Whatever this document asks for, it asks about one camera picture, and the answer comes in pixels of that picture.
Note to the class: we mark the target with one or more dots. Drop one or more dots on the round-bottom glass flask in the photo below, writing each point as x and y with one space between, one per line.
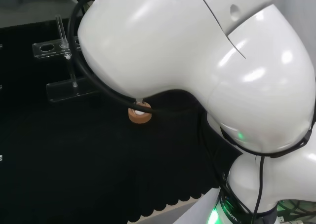
139 111

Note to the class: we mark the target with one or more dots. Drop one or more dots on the black cloth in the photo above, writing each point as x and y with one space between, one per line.
86 147

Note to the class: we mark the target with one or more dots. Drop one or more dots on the clear funnel stand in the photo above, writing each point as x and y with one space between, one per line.
61 68

